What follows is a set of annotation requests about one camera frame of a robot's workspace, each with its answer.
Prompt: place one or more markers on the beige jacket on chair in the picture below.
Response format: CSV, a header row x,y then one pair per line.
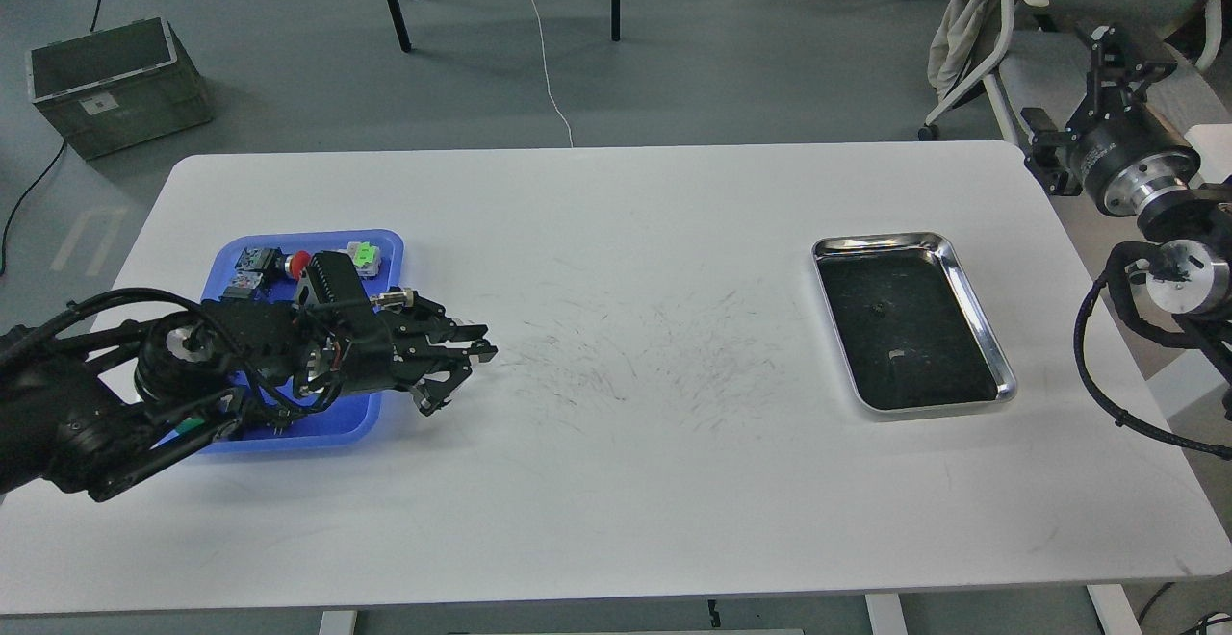
x,y
959,28

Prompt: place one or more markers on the grey green switch module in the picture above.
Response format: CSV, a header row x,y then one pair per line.
x,y
366,258

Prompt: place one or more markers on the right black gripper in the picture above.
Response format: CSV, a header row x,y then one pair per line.
x,y
1120,154

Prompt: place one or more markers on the blue plastic tray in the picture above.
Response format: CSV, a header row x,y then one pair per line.
x,y
351,417

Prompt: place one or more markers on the yellow push button switch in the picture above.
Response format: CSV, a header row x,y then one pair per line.
x,y
244,285

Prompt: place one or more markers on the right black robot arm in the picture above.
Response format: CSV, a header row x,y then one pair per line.
x,y
1172,287

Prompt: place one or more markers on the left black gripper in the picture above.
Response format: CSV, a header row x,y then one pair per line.
x,y
398,340

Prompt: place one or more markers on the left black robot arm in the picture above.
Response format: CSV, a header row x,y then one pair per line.
x,y
124,385

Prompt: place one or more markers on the black switch component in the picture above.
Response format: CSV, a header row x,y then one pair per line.
x,y
272,421

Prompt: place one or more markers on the silver metal tray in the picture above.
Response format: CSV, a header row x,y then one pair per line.
x,y
933,352

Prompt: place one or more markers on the grey green storage crate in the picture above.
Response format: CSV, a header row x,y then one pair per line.
x,y
107,91

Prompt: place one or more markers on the red push button switch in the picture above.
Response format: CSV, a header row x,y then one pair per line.
x,y
271,263

